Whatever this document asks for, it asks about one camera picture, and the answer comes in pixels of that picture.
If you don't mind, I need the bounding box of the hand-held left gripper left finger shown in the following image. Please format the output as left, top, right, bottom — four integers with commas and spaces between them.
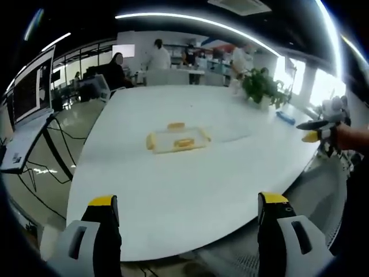
47, 195, 123, 277

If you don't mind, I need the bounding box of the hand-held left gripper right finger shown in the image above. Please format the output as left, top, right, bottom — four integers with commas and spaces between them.
257, 192, 336, 277

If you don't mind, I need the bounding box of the blue cloth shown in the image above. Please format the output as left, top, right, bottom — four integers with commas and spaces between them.
275, 110, 297, 125

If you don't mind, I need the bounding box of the green potted plant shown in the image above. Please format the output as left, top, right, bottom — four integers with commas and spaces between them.
241, 67, 292, 110

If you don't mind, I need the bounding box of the clear plastic tray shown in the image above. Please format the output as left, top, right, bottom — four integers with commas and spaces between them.
149, 125, 209, 155

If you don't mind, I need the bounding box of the ceiling air vent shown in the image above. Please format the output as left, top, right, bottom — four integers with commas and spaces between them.
206, 0, 273, 16

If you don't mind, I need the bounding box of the silver laptop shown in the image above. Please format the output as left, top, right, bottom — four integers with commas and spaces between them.
0, 44, 57, 174

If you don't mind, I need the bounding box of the white background counter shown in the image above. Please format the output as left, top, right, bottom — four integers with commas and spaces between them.
143, 66, 231, 87

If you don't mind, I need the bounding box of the long ceiling light strip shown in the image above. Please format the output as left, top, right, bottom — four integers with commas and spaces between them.
114, 13, 282, 58

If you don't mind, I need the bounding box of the black cable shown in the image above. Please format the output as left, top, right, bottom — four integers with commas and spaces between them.
17, 118, 87, 220

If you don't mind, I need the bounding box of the white wall screen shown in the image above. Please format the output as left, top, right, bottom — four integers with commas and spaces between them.
111, 43, 135, 59

